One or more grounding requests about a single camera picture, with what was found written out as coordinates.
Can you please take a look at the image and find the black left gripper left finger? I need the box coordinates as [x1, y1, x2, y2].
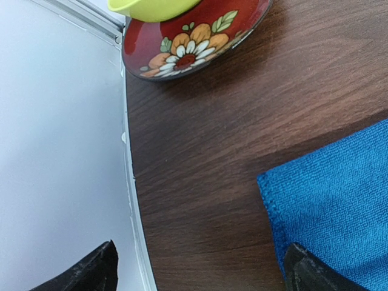
[31, 240, 118, 291]

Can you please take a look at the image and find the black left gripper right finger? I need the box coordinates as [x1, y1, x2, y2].
[284, 242, 365, 291]

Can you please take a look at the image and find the blue microfiber towel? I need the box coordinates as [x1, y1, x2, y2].
[257, 121, 387, 290]

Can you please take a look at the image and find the red floral ceramic bowl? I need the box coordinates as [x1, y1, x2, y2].
[122, 0, 273, 81]

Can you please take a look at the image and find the lime green plastic bowl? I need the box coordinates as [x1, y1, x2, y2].
[107, 0, 201, 22]

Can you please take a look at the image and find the left aluminium frame post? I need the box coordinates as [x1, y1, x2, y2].
[33, 1, 125, 47]

